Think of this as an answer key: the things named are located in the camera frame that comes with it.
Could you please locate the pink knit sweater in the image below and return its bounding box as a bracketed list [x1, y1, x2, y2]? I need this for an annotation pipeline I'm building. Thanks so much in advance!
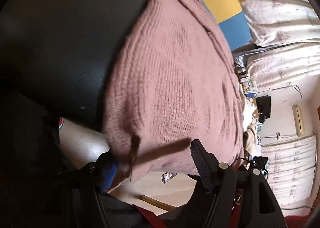
[104, 0, 245, 188]

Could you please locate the metal curtain rod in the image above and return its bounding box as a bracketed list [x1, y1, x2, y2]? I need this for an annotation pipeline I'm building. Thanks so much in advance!
[257, 84, 303, 98]

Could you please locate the black cable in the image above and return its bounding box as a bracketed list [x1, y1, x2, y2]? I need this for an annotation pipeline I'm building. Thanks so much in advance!
[239, 157, 269, 177]

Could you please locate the white knit cloth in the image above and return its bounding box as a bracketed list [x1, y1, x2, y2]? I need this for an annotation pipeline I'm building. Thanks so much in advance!
[244, 99, 258, 129]

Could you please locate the cream floral curtain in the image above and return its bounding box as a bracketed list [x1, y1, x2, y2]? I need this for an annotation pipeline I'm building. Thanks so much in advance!
[231, 0, 320, 47]
[246, 42, 320, 89]
[261, 135, 318, 209]

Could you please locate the red cloth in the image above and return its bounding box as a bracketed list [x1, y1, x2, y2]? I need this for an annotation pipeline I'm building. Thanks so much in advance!
[132, 204, 177, 228]

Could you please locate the white cylinder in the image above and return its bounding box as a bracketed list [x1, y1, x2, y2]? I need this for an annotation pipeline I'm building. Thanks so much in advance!
[59, 117, 111, 169]

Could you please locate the small clear plastic item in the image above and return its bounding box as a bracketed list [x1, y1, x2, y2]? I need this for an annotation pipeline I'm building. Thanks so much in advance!
[162, 172, 177, 184]

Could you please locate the wooden stick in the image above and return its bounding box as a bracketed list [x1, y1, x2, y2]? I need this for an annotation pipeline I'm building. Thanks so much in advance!
[141, 195, 176, 211]

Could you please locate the black monitor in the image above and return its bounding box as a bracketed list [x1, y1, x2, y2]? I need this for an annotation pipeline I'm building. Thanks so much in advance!
[256, 96, 272, 119]

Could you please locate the beige air conditioner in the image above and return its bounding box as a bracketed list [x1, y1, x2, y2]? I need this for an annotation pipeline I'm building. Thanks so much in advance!
[292, 104, 306, 137]

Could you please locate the cluttered wooden shelf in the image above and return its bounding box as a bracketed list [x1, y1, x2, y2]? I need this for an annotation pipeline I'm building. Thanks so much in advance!
[234, 53, 258, 99]

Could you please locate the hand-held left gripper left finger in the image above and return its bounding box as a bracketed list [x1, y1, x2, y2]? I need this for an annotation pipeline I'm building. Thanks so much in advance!
[54, 153, 119, 228]

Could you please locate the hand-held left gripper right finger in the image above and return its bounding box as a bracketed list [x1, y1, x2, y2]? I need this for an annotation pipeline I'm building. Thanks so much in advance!
[190, 139, 287, 228]

